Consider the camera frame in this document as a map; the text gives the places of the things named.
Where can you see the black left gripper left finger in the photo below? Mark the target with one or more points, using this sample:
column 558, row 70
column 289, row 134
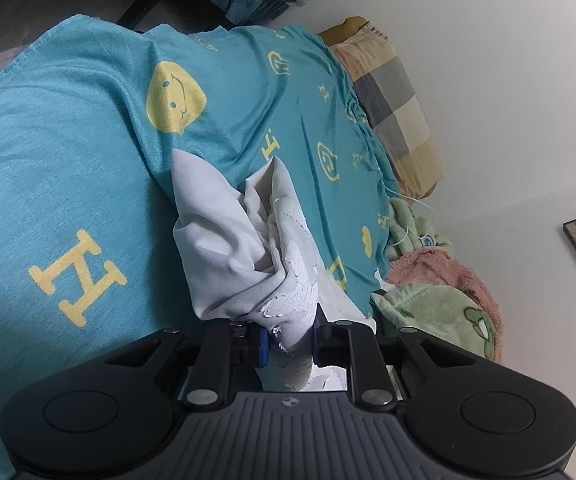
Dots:
column 115, row 412

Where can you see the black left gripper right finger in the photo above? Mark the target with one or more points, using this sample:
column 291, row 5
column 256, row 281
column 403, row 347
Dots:
column 470, row 414

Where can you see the white garment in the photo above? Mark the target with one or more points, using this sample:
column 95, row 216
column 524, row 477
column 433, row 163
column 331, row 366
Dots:
column 250, row 256

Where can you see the green pink fleece blanket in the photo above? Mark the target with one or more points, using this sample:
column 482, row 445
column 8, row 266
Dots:
column 427, row 288

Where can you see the teal patterned bed sheet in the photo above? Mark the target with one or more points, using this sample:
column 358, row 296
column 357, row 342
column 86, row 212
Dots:
column 90, row 114

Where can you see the plaid pillow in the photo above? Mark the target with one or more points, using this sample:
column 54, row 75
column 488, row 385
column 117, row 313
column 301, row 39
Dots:
column 390, row 103

